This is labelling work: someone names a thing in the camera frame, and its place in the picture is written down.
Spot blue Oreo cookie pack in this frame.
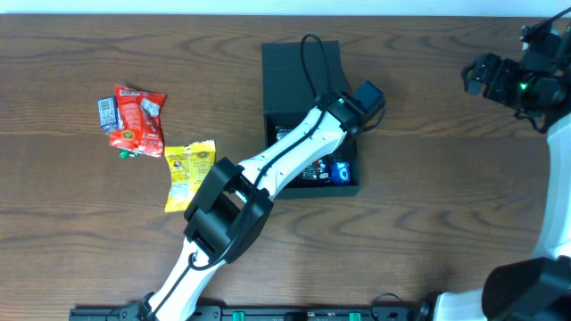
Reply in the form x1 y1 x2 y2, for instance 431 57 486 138
331 161 351 185

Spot black Haribo candy bag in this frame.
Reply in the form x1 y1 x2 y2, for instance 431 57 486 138
275 126 331 185

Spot dark green lidded box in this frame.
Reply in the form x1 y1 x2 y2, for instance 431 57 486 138
261 40 360 199

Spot yellow snack bag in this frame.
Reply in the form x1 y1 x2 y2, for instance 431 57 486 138
164 140 216 212

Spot red candy bag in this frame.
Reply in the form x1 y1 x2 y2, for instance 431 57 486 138
109 86 167 157

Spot small green candy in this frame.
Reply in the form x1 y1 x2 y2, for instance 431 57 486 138
120 150 138 159

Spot small blue white packet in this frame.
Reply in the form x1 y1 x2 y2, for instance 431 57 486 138
97 96 120 134

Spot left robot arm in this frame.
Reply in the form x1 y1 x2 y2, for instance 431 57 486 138
137 90 385 320

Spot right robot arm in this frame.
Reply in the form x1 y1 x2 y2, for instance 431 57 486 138
418 18 570 321

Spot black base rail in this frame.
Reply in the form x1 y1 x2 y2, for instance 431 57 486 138
69 304 428 321

